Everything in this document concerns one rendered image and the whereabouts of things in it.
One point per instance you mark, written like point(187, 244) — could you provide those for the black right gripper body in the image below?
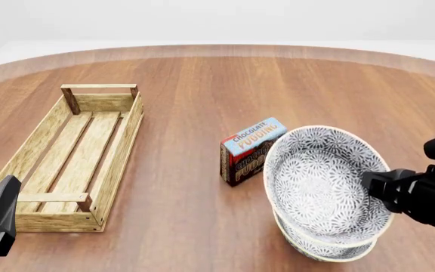
point(432, 198)

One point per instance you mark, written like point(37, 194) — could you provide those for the patterned bowl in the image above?
point(315, 249)
point(315, 181)

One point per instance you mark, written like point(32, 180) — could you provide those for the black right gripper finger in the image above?
point(385, 184)

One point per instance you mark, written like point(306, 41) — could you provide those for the chocolate pudding box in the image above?
point(247, 141)

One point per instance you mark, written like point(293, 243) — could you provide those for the wooden slat tray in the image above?
point(85, 136)

